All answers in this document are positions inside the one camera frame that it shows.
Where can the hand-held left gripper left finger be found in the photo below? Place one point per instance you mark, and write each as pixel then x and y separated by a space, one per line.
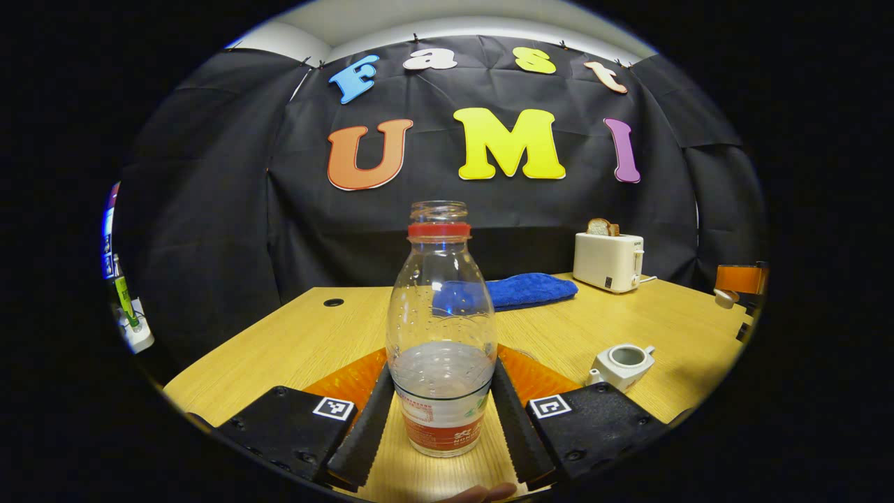
pixel 363 433

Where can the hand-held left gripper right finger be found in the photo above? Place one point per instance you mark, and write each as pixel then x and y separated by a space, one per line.
pixel 520 433

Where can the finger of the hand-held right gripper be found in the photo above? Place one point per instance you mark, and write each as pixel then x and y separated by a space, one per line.
pixel 744 279

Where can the white teacup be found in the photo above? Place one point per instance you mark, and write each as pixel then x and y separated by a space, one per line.
pixel 621 367

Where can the clear plastic water bottle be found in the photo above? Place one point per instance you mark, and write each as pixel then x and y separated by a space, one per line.
pixel 441 328

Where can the green drink bottle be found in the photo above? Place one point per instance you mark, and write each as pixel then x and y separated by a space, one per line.
pixel 126 297

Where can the white toaster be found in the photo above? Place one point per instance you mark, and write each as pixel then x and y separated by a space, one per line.
pixel 606 262

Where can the blue towel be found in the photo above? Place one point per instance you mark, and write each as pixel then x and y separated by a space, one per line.
pixel 531 290

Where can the bread slice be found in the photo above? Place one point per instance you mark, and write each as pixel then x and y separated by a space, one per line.
pixel 601 227

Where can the black backdrop cloth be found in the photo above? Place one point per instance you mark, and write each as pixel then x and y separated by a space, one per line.
pixel 209 175

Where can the computer monitor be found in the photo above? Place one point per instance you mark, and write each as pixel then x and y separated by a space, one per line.
pixel 110 230

